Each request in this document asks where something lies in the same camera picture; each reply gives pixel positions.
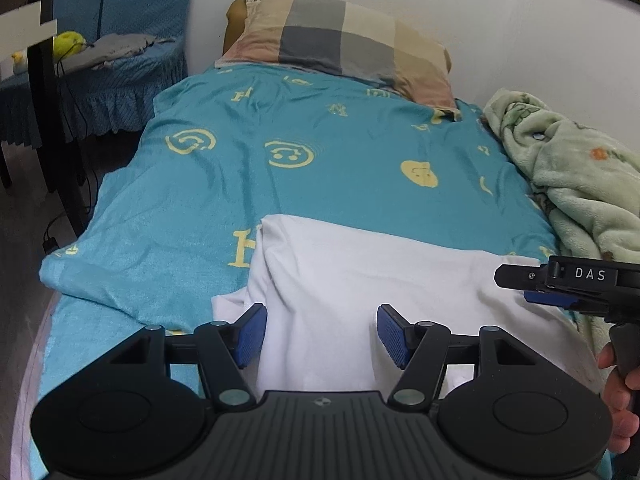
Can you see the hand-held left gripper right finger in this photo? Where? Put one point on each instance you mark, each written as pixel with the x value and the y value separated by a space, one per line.
pixel 392 340

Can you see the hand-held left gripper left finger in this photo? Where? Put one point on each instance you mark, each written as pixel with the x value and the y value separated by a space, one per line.
pixel 252 335

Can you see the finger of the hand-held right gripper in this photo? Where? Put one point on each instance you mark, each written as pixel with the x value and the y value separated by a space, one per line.
pixel 517 276
pixel 547 298

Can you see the white garment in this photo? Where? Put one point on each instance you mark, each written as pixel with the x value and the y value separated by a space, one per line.
pixel 350 285

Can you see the person's right hand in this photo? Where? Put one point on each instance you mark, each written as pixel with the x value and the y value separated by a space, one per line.
pixel 619 405

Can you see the green printed fleece blanket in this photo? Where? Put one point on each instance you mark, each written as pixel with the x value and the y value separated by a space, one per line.
pixel 580 185

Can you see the teal printed bedsheet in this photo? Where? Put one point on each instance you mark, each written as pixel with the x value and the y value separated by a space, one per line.
pixel 225 185

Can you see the pale bed mattress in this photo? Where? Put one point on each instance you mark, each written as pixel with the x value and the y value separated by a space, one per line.
pixel 30 410

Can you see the plaid pillow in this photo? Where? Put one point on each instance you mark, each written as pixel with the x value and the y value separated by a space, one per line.
pixel 340 35

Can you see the brown pillow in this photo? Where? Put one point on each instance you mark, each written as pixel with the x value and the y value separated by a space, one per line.
pixel 234 22

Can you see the grey cloth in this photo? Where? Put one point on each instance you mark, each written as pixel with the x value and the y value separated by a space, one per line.
pixel 115 47

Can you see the yellow plush toy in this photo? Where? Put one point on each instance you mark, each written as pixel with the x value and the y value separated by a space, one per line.
pixel 67 44

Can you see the blue covered chair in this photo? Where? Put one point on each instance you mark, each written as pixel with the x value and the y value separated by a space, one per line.
pixel 135 10

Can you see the small yellow white toy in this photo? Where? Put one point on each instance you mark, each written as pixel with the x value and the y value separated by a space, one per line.
pixel 19 61

